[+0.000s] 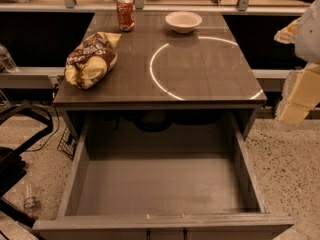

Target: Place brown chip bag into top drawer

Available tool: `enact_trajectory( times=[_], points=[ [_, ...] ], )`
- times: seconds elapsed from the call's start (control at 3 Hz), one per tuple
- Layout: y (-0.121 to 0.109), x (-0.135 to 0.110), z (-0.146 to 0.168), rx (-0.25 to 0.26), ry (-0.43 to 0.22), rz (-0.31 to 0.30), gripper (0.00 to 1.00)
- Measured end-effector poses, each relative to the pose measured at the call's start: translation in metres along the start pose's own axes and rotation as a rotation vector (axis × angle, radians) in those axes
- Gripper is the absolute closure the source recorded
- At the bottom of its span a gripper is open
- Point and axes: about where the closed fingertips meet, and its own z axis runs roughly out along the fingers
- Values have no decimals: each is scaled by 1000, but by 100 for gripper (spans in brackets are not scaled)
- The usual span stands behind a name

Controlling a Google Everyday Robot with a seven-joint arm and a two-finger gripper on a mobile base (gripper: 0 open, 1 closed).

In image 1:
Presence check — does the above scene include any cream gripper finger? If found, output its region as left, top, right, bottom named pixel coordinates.
left=274, top=18, right=300, bottom=44
left=276, top=63, right=320, bottom=127

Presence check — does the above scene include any brown chip bag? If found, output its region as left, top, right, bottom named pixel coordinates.
left=64, top=32, right=121, bottom=89

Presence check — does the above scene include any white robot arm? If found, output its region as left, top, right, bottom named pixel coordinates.
left=274, top=0, right=320, bottom=129

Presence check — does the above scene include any open grey top drawer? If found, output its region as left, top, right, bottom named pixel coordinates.
left=34, top=112, right=293, bottom=240

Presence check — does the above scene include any white paper bowl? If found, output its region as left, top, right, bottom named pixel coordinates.
left=165, top=11, right=202, bottom=34

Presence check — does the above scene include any orange soda can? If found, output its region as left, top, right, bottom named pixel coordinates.
left=116, top=0, right=135, bottom=32

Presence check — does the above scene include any clear plastic bottle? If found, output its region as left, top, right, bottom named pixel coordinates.
left=0, top=44, right=18, bottom=73

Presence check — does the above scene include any clear bottle on floor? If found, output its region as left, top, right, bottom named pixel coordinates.
left=23, top=184, right=37, bottom=213

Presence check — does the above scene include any black wire basket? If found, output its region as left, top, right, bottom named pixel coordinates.
left=57, top=127, right=77, bottom=160

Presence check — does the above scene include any black chair frame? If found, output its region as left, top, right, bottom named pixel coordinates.
left=0, top=101, right=53, bottom=228

